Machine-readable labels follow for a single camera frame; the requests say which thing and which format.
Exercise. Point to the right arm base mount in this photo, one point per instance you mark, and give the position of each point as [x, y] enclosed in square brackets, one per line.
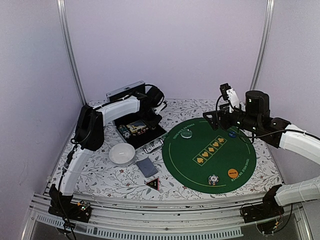
[268, 213]

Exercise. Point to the clear acrylic dealer button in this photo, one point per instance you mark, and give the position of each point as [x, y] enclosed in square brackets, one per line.
[186, 133]

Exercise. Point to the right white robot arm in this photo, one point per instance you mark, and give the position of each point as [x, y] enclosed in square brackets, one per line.
[276, 132]

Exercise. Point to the round green poker mat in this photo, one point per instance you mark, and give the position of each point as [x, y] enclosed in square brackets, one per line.
[208, 152]

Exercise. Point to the floral tablecloth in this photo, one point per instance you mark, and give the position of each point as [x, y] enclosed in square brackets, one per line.
[101, 178]

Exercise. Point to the orange big blind button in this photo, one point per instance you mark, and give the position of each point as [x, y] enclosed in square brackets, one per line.
[233, 173]

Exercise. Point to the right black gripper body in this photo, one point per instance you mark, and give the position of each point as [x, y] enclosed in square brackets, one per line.
[227, 123]

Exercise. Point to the red black triangle card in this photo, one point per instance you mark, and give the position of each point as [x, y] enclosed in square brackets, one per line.
[154, 184]

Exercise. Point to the boxed playing card deck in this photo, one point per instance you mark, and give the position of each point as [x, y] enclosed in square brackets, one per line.
[136, 126]

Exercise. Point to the white ceramic bowl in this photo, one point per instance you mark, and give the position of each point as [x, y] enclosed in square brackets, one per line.
[122, 154]

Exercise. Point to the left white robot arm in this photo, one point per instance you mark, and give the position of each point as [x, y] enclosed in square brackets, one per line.
[135, 107]

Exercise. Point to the left aluminium frame post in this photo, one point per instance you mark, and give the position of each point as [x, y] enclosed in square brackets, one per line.
[61, 7]

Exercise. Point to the blue small blind button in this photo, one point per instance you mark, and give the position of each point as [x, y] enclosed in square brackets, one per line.
[232, 135]

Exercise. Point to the left poker chip stack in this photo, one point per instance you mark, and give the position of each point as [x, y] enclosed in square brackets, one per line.
[125, 132]

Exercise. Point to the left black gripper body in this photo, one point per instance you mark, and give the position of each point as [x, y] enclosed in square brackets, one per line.
[149, 118]

